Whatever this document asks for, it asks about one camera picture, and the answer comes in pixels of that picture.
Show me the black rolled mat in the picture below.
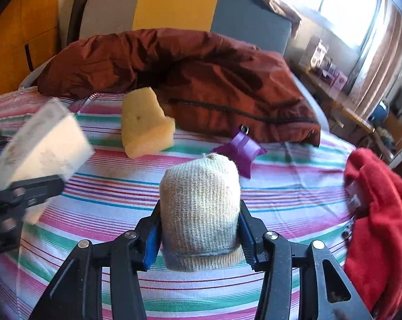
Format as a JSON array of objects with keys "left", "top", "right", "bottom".
[{"left": 66, "top": 0, "right": 101, "bottom": 47}]

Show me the blue ball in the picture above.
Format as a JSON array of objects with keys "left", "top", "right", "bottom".
[{"left": 370, "top": 100, "right": 391, "bottom": 122}]

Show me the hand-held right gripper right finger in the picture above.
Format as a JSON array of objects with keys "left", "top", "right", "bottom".
[{"left": 239, "top": 201, "right": 373, "bottom": 320}]

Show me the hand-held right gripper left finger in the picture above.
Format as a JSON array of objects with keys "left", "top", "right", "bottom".
[{"left": 29, "top": 200, "right": 162, "bottom": 320}]

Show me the wooden side desk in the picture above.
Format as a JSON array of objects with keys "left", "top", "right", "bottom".
[{"left": 292, "top": 62, "right": 402, "bottom": 167}]

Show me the rust brown jacket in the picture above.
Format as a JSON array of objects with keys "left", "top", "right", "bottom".
[{"left": 38, "top": 28, "right": 321, "bottom": 148}]

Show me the tan sponge block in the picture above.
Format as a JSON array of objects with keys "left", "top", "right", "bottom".
[{"left": 121, "top": 87, "right": 176, "bottom": 159}]

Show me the red fleece garment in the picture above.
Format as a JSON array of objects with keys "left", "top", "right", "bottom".
[{"left": 343, "top": 148, "right": 402, "bottom": 320}]

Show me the beige sock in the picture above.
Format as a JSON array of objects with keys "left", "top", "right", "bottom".
[{"left": 159, "top": 153, "right": 246, "bottom": 273}]

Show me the wooden wardrobe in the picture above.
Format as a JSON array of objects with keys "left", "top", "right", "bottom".
[{"left": 0, "top": 0, "right": 62, "bottom": 101}]

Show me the purple star toy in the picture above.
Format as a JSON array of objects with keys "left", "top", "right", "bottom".
[{"left": 212, "top": 127, "right": 267, "bottom": 178}]

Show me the white box on desk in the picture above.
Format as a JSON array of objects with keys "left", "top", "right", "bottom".
[{"left": 308, "top": 39, "right": 329, "bottom": 68}]

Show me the white sponge block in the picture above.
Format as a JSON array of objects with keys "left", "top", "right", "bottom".
[{"left": 0, "top": 99, "right": 95, "bottom": 225}]

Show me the white bed rail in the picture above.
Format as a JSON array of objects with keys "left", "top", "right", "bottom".
[{"left": 18, "top": 63, "right": 53, "bottom": 91}]

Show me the purple box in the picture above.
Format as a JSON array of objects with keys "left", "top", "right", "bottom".
[{"left": 332, "top": 73, "right": 349, "bottom": 91}]

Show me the pale striped curtain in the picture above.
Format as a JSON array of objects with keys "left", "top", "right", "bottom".
[{"left": 349, "top": 0, "right": 402, "bottom": 115}]

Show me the striped bed sheet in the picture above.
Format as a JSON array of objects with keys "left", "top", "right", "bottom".
[{"left": 0, "top": 87, "right": 358, "bottom": 320}]

